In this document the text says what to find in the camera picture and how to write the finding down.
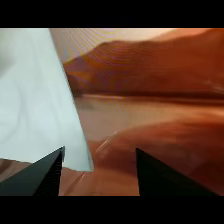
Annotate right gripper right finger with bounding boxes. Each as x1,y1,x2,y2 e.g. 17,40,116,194
135,147,220,197

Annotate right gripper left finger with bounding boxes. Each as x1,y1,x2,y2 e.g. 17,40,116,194
0,145,66,197

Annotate white garment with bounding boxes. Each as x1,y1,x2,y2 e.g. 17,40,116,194
0,27,95,173

